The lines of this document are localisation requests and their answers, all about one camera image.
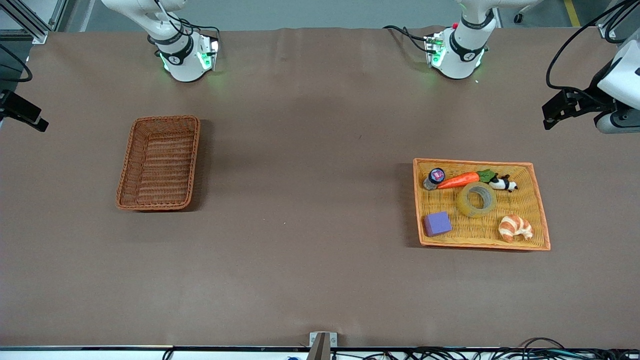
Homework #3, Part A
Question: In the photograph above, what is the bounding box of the yellowish clear tape roll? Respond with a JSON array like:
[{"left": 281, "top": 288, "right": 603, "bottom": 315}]
[{"left": 455, "top": 181, "right": 497, "bottom": 219}]

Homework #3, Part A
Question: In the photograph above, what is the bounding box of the brown wicker basket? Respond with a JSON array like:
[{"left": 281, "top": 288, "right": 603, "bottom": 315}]
[{"left": 115, "top": 115, "right": 201, "bottom": 212}]

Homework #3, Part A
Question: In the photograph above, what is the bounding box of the yellow wicker tray basket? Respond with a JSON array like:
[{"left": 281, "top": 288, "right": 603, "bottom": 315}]
[{"left": 413, "top": 158, "right": 551, "bottom": 251}]

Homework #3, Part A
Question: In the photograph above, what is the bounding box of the black white panda toy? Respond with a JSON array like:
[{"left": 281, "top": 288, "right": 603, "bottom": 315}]
[{"left": 488, "top": 174, "right": 519, "bottom": 193}]

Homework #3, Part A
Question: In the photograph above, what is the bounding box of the office chair caster leg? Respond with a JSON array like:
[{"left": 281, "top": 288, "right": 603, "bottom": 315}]
[{"left": 513, "top": 0, "right": 546, "bottom": 24}]

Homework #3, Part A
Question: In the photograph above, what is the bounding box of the orange toy carrot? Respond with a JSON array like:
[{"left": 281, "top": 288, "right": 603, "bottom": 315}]
[{"left": 436, "top": 169, "right": 498, "bottom": 190}]

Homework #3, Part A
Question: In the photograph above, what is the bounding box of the toy croissant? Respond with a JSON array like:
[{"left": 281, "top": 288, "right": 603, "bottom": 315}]
[{"left": 498, "top": 214, "right": 534, "bottom": 244}]

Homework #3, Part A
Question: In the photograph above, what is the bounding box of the small bottle purple cap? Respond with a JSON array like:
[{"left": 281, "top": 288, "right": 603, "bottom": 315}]
[{"left": 423, "top": 168, "right": 446, "bottom": 191}]

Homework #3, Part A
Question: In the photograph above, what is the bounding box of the purple foam cube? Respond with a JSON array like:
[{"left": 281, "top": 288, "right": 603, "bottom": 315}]
[{"left": 423, "top": 211, "right": 453, "bottom": 237}]

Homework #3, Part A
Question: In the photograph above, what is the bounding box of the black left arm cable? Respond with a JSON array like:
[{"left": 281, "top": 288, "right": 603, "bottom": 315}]
[{"left": 545, "top": 0, "right": 640, "bottom": 92}]

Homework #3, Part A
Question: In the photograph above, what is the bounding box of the aluminium frame profile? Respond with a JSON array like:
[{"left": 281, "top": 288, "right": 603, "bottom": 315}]
[{"left": 0, "top": 0, "right": 57, "bottom": 46}]

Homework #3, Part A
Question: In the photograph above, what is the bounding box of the black left base cable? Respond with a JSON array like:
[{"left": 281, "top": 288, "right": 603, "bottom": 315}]
[{"left": 383, "top": 25, "right": 432, "bottom": 54}]

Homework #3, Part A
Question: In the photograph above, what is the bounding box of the black base cable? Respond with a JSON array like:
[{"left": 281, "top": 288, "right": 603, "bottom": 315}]
[
  {"left": 383, "top": 25, "right": 432, "bottom": 54},
  {"left": 151, "top": 0, "right": 221, "bottom": 48}
]

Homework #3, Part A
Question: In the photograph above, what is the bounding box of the black right base cable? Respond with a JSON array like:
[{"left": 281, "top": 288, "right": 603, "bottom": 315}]
[{"left": 151, "top": 0, "right": 221, "bottom": 48}]

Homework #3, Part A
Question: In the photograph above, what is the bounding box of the black cable bundle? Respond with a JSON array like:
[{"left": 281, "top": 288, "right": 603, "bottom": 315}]
[{"left": 334, "top": 337, "right": 640, "bottom": 360}]

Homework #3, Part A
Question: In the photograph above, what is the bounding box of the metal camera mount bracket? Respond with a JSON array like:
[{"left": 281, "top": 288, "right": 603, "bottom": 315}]
[{"left": 306, "top": 332, "right": 338, "bottom": 360}]

